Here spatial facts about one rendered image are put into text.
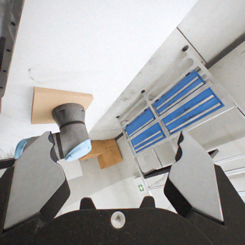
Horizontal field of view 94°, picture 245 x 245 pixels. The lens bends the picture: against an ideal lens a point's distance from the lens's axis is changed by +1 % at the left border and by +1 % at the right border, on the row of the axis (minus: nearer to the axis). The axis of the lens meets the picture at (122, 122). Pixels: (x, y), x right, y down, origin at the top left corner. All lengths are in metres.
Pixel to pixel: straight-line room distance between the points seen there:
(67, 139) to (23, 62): 0.28
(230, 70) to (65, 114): 2.49
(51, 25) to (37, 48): 0.08
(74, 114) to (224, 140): 2.38
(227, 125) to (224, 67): 0.94
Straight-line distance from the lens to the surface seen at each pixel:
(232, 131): 2.54
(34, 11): 0.41
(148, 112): 2.04
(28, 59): 0.48
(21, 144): 0.55
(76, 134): 0.53
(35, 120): 0.68
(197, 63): 1.83
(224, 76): 2.62
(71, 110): 0.57
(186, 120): 1.77
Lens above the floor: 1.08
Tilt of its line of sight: 21 degrees down
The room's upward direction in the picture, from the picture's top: 157 degrees clockwise
